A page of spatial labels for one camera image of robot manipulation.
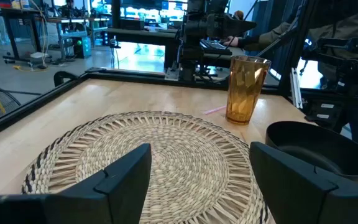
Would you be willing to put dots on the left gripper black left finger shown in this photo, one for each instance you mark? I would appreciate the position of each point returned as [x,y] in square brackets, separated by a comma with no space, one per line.
[120,193]

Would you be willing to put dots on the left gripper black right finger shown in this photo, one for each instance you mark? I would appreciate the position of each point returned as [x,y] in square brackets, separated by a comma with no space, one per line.
[287,189]

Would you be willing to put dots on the black bowl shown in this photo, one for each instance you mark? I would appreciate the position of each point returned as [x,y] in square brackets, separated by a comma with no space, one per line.
[306,140]

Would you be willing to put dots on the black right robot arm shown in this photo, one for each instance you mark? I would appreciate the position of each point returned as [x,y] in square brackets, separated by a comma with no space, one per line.
[194,31]

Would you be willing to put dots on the round woven straw placemat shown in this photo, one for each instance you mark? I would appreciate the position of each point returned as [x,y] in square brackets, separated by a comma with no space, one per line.
[179,149]

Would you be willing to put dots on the thin pink straw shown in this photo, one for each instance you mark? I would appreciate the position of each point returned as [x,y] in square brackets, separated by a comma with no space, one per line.
[214,109]

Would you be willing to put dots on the computer tower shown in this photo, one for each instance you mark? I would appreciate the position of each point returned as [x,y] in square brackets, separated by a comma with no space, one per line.
[82,48]

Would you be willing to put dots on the person's hand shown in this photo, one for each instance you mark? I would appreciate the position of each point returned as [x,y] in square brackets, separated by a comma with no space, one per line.
[232,41]

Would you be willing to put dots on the black desk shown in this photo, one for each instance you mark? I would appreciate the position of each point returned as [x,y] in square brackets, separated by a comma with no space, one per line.
[141,34]

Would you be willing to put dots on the black backlit keyboard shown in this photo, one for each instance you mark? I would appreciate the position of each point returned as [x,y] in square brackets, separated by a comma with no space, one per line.
[213,46]

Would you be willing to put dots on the person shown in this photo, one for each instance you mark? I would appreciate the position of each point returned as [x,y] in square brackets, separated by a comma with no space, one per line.
[346,21]

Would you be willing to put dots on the silver frame bracket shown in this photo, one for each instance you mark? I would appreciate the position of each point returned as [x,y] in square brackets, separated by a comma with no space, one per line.
[295,90]

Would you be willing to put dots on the black aluminium table frame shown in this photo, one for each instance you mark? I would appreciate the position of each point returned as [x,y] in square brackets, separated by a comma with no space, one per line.
[26,107]

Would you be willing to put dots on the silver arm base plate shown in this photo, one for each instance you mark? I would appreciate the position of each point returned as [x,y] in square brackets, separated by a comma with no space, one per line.
[172,74]

